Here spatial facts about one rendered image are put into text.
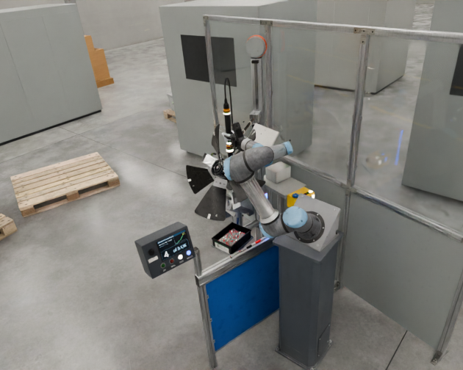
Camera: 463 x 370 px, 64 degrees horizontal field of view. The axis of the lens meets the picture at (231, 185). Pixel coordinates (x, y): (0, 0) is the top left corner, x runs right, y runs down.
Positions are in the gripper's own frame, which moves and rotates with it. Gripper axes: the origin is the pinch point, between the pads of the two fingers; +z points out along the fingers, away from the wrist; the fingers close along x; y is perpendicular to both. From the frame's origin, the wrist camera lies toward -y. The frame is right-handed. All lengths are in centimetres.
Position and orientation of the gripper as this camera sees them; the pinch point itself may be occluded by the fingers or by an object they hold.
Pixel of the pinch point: (225, 131)
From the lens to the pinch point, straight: 242.8
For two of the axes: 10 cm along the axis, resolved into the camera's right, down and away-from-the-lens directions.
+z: -5.9, -3.7, 7.2
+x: 8.0, -3.5, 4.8
